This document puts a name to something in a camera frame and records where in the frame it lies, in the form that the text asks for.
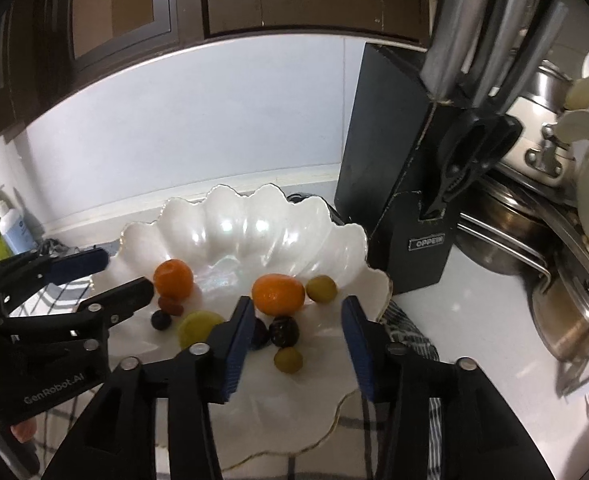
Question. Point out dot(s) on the red date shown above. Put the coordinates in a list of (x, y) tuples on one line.
[(169, 305)]

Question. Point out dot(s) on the brown wall cabinet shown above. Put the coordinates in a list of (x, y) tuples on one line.
[(199, 0)]

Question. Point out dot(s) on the person's left hand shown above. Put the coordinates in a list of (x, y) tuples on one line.
[(24, 430)]

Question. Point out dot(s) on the black knife block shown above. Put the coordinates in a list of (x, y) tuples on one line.
[(384, 160)]

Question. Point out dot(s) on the orange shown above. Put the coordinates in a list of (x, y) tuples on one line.
[(278, 294), (174, 278)]

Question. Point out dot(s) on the black scissors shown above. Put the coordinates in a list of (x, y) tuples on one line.
[(474, 145)]

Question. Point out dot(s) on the large yellow-green fruit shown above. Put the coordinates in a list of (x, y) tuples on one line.
[(197, 327)]

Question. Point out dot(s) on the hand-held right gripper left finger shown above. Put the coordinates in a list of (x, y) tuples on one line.
[(237, 350)]

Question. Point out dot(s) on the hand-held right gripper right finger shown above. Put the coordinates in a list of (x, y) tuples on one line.
[(362, 355)]

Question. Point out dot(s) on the blue hand soap pump bottle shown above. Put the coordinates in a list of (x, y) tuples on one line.
[(14, 230)]

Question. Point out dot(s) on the dark plum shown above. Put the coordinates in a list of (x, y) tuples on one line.
[(259, 334), (161, 320), (283, 331)]

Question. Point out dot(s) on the small yellow-green fruit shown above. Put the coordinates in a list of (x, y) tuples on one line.
[(322, 288), (288, 360)]

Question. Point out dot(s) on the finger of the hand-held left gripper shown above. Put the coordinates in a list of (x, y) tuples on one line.
[(124, 297), (79, 262)]

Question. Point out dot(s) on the large steel pot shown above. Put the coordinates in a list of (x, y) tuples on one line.
[(564, 320)]

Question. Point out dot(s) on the black white checkered cloth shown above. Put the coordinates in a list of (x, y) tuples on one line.
[(409, 330)]

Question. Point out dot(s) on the cream pot with steel lid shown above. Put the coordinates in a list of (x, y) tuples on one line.
[(524, 125)]

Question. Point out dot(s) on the white scalloped bowl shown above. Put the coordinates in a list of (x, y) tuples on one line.
[(234, 240)]

